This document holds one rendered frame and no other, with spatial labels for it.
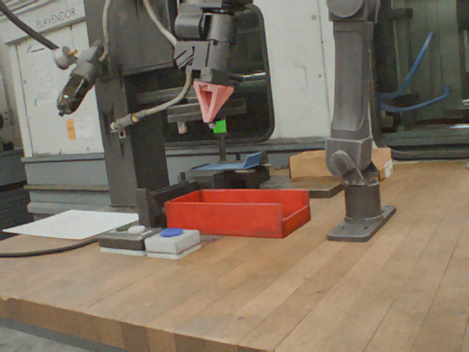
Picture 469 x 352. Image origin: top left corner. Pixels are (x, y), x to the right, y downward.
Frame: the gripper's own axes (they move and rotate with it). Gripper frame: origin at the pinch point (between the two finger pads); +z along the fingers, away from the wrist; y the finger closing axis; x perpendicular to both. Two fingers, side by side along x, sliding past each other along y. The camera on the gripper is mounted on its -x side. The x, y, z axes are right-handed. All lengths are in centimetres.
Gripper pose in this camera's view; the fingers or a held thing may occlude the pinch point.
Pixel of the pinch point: (208, 117)
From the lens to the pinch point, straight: 96.1
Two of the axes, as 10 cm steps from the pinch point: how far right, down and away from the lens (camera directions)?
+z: -1.8, 9.8, 1.4
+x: 7.4, 2.2, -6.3
